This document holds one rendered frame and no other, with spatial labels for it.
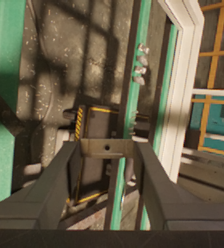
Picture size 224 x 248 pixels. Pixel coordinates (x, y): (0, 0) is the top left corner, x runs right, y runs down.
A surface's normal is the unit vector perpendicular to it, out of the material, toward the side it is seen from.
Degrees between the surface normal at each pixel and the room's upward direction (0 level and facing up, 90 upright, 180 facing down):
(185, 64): 90
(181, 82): 90
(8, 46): 0
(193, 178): 90
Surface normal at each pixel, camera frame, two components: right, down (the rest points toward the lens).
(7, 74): 0.77, 0.15
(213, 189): -0.62, -0.05
